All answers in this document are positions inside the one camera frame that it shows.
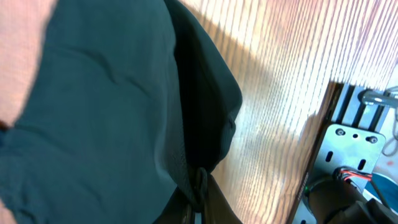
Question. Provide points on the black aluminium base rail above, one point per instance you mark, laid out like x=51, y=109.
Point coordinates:
x=360, y=107

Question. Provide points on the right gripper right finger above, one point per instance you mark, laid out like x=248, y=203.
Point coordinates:
x=214, y=207

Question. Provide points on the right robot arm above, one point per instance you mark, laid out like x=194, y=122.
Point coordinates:
x=329, y=202

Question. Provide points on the black t-shirt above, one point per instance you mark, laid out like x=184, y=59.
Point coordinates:
x=131, y=100

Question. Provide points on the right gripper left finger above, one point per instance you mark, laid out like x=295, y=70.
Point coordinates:
x=177, y=211

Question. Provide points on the grey metal mounting plate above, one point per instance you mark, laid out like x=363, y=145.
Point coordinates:
x=337, y=146

